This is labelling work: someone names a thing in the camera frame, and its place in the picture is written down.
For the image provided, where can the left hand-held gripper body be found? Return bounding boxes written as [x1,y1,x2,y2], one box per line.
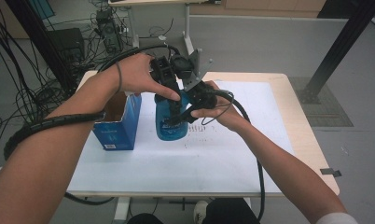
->
[149,53,193,93]

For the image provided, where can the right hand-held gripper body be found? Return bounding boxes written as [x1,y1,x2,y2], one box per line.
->
[183,48,220,110]

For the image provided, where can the blue bottle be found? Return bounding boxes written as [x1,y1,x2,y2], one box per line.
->
[154,90,190,142]

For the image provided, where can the blue cardboard box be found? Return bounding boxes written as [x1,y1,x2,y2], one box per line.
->
[92,91,143,151]

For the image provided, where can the person's left hand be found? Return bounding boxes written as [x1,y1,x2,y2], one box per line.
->
[116,53,182,103]

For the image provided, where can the person's right hand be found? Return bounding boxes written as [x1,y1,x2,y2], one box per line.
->
[190,79,250,133]

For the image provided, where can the white desk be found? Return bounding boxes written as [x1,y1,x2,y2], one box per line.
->
[107,0,222,57]

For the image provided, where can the white table sheet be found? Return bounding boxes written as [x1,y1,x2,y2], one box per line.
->
[67,79,295,194]

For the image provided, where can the computer tower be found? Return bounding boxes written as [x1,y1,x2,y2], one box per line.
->
[95,7,124,54]

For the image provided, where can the person's white shoe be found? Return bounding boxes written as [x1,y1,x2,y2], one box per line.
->
[193,200,210,224]

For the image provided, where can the black box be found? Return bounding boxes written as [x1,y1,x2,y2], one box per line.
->
[47,27,86,62]

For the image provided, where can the person's black pants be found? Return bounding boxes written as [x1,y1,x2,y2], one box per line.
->
[126,198,261,224]

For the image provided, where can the wooden table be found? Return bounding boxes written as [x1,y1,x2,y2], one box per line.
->
[67,70,340,224]

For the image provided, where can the black stand pole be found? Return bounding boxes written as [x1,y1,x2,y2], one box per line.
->
[5,0,77,94]

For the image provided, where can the grey floor mat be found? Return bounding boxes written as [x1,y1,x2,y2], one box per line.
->
[289,77,354,128]

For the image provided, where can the grey tape piece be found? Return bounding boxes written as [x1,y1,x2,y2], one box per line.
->
[319,167,342,178]

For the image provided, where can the white sleeve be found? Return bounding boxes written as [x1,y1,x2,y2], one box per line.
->
[314,212,359,224]

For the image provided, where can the thin black wire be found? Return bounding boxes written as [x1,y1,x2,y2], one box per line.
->
[201,92,235,126]

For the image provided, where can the thick black cable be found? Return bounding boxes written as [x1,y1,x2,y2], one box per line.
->
[208,88,268,222]

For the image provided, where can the black spiral-wrapped cable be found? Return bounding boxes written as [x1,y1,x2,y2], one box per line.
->
[2,44,181,161]

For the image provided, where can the black cable under table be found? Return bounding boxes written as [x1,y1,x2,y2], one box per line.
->
[63,191,115,206]

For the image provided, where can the tangle of floor cables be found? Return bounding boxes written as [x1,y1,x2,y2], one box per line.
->
[0,0,137,157]

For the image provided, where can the black metal post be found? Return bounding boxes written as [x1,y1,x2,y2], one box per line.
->
[296,0,375,105]

